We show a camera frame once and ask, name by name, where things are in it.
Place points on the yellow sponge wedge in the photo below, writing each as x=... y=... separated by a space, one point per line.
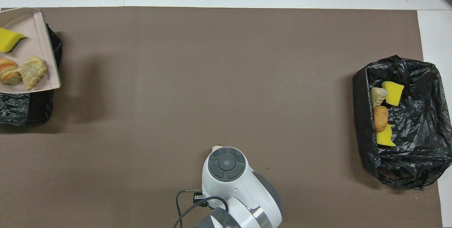
x=9 y=40

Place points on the beige hand brush black bristles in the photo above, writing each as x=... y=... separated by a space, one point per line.
x=216 y=148

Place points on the brown paper table mat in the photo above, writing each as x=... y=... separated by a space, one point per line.
x=176 y=97

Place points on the heart-shaped yellow sponge piece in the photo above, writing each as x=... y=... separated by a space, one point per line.
x=393 y=93

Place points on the black bag-lined bin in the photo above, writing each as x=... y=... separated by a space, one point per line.
x=416 y=132
x=28 y=108

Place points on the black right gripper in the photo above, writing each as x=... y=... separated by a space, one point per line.
x=198 y=197

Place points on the brown oval bread roll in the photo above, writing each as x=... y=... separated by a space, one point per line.
x=381 y=118

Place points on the striped croissant piece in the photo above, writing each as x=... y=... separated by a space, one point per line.
x=9 y=72

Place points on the notched yellow sponge piece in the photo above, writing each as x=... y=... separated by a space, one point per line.
x=386 y=138

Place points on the beige plastic dustpan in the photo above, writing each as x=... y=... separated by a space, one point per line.
x=35 y=44

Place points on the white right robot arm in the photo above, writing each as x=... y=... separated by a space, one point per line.
x=240 y=192

